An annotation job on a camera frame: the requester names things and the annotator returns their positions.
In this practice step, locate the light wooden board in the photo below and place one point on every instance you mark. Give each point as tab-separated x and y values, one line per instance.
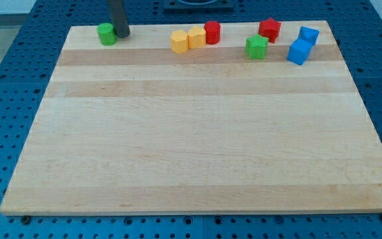
136	129

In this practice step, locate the yellow hexagon block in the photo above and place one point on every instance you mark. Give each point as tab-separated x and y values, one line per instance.
179	41

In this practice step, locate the yellow heart block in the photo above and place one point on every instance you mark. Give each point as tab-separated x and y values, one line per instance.
196	37

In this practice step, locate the red cylinder block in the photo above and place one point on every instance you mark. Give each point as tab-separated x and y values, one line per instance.
213	32

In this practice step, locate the green star block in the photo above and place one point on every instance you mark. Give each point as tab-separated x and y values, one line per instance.
256	47

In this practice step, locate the red star block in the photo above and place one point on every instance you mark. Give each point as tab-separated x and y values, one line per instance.
269	28

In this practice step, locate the green cylinder block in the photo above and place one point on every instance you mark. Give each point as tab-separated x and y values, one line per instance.
105	32

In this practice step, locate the blue cube block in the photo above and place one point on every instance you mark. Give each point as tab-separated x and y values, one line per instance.
299	51

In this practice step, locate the blue crescent block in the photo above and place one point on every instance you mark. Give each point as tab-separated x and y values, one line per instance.
309	35

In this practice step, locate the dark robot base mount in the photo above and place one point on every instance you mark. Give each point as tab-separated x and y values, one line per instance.
173	5

